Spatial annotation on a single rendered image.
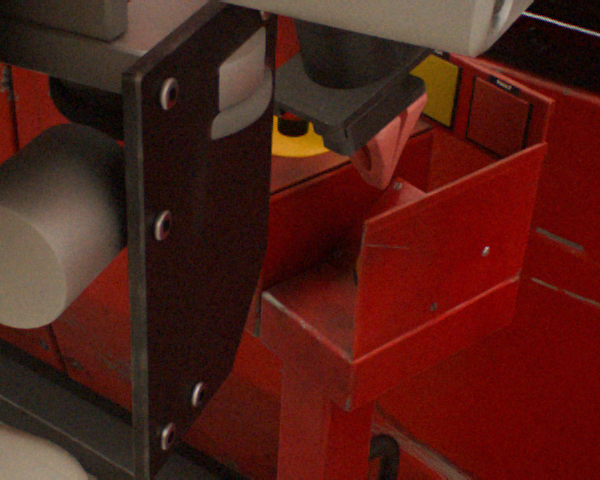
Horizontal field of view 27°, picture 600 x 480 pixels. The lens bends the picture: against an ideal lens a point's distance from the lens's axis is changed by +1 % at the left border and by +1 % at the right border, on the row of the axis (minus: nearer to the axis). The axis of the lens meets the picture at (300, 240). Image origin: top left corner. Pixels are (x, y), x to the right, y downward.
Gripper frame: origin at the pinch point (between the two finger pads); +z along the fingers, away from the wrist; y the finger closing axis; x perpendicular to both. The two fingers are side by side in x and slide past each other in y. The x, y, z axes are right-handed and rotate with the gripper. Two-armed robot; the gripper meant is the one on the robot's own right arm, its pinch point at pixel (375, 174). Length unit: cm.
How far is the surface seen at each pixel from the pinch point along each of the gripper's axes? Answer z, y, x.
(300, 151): 1.9, 0.4, 7.5
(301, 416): 23.3, -6.5, 6.4
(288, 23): 10.6, 18.6, 28.4
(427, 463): 53, 9, 11
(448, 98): 2.2, 10.1, 2.5
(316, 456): 25.8, -7.5, 4.6
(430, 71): 1.0, 10.6, 4.4
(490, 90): 0.3, 10.3, -1.0
